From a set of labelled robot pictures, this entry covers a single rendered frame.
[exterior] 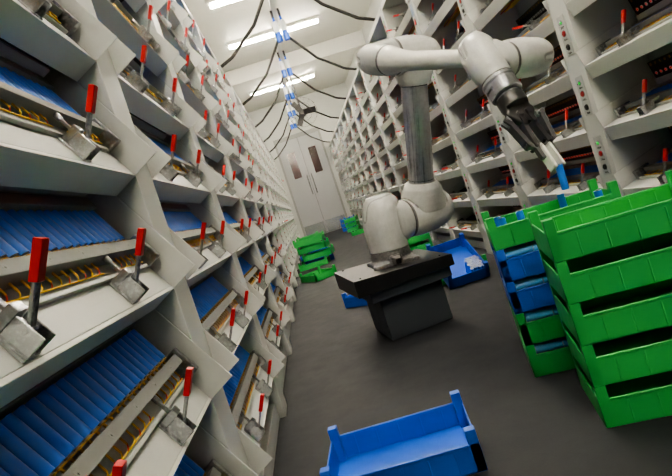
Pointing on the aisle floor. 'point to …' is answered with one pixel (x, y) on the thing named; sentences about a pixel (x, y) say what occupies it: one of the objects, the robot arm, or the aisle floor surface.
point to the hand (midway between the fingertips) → (550, 156)
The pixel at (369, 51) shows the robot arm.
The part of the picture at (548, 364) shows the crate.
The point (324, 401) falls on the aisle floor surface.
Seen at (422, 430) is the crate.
